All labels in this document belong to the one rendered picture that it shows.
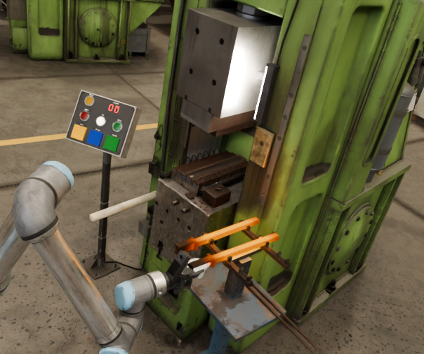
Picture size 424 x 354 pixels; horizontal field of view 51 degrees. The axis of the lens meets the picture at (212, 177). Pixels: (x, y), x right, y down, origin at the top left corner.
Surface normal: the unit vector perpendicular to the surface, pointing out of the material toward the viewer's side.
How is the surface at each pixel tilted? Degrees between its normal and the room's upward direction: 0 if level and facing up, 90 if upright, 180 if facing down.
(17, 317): 0
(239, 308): 0
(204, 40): 90
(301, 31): 90
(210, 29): 90
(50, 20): 90
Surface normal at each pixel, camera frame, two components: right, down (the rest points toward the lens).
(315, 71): -0.69, 0.25
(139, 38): 0.46, 0.51
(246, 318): 0.18, -0.85
